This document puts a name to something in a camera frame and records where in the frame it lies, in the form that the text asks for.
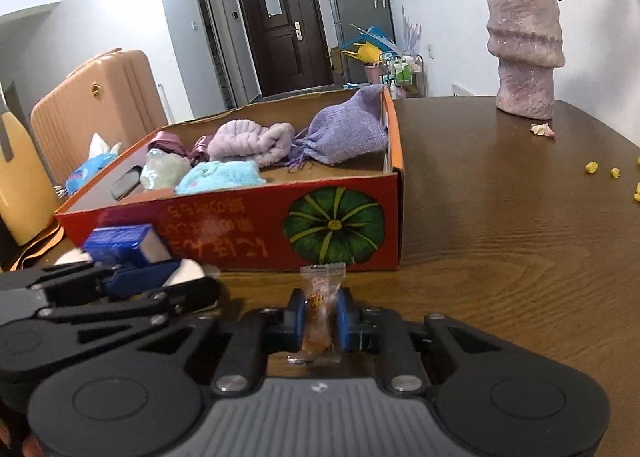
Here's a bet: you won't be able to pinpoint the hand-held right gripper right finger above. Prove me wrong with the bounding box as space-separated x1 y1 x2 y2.
336 289 503 394

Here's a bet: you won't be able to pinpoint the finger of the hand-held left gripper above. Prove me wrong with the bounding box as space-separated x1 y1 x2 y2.
0 278 222 339
0 259 182 310

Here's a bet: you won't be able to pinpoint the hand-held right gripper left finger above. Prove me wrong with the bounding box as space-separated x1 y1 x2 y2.
132 289 307 395

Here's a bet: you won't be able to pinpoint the orange candy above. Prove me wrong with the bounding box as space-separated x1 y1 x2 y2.
286 264 347 368

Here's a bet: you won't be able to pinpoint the small blue box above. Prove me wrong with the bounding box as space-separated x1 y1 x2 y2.
82 224 171 268

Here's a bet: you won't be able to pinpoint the red cardboard box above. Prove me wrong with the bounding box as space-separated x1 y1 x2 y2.
54 86 405 273

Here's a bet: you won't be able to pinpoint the white iridescent plush ball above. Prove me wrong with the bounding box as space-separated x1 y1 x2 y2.
140 148 193 195

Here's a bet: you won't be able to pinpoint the light blue plush toy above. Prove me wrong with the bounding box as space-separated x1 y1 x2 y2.
174 160 267 196

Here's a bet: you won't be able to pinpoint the pink satin pouch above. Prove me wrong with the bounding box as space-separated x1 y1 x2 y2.
147 131 192 159

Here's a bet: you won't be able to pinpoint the pink satin scrunchie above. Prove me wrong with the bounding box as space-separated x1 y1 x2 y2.
190 134 215 164

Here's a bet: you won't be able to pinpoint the purple fluffy headband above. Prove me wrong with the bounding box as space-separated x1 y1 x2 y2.
206 120 296 168

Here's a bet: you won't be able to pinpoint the orange cloth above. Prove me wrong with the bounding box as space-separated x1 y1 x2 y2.
10 224 66 270

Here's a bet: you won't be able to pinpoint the pink ribbed suitcase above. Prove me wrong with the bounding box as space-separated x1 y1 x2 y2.
30 48 168 183

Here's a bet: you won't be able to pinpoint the side doorway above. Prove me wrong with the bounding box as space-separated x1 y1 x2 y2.
192 0 236 110

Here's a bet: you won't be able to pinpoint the cart with bottles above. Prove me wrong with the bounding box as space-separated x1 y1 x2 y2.
382 52 426 99

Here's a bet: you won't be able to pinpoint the dark brown door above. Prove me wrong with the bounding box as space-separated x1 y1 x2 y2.
234 0 335 98

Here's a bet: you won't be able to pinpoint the scattered yellow crumbs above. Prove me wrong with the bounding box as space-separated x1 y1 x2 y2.
585 157 640 203

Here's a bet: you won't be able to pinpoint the purple decorative grass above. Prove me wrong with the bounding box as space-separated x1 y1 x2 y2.
400 7 426 58

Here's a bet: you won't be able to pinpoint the grey refrigerator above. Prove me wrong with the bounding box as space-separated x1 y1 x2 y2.
320 0 396 88

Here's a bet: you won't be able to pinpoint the pink textured vase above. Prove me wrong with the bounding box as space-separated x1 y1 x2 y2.
484 0 567 120

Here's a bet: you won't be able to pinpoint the purple knitted drawstring pouch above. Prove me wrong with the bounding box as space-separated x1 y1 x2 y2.
287 84 390 173

